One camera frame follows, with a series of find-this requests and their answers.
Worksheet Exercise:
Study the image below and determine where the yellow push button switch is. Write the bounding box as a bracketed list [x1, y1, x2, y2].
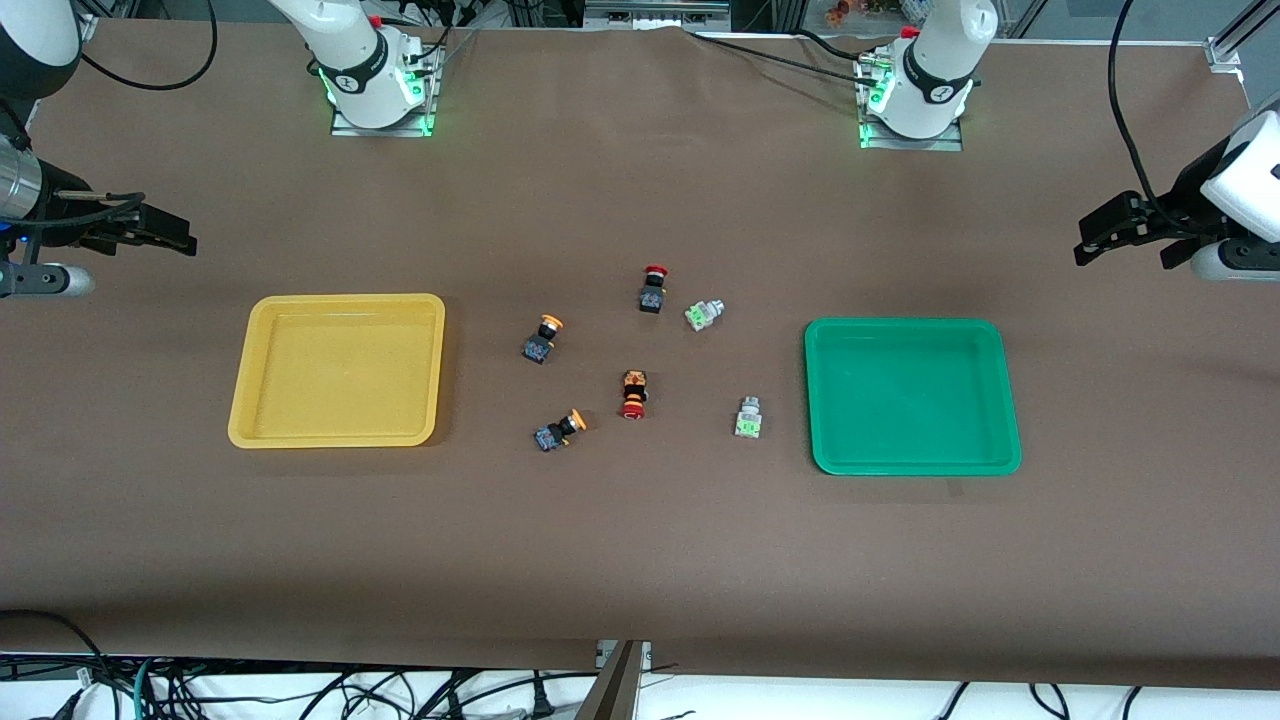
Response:
[533, 408, 588, 453]
[521, 314, 566, 366]

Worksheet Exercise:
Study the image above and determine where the yellow plastic tray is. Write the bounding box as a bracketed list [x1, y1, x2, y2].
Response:
[228, 293, 446, 450]

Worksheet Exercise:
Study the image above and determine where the green plastic tray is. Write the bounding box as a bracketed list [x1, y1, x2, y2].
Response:
[804, 317, 1023, 477]

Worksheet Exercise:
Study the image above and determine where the black equipment box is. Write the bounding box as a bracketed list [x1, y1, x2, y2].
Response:
[584, 0, 733, 33]

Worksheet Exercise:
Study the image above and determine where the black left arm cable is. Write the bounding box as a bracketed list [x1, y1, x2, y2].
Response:
[1107, 0, 1171, 216]

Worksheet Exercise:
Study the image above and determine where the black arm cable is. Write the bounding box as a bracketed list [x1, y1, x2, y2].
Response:
[78, 0, 219, 92]
[1107, 0, 1171, 216]

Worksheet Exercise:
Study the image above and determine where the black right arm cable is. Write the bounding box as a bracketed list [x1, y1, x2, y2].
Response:
[78, 0, 219, 92]

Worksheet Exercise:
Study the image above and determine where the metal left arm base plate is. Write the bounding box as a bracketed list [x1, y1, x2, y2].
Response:
[858, 55, 965, 153]

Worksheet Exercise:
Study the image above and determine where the aluminium frame profile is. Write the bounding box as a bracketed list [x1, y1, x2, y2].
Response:
[1205, 0, 1280, 73]

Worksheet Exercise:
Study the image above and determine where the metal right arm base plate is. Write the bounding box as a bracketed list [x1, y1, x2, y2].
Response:
[330, 45, 441, 139]

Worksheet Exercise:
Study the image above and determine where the black cable across table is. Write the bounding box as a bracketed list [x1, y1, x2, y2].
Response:
[685, 30, 881, 83]

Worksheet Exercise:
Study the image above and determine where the black looped floor cable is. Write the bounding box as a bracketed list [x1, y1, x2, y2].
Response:
[0, 609, 113, 701]

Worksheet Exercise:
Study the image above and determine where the black tangled floor cable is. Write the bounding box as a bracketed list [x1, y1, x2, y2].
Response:
[150, 668, 601, 720]

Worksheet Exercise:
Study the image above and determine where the dark table support post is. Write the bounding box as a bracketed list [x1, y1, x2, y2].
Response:
[575, 640, 651, 720]

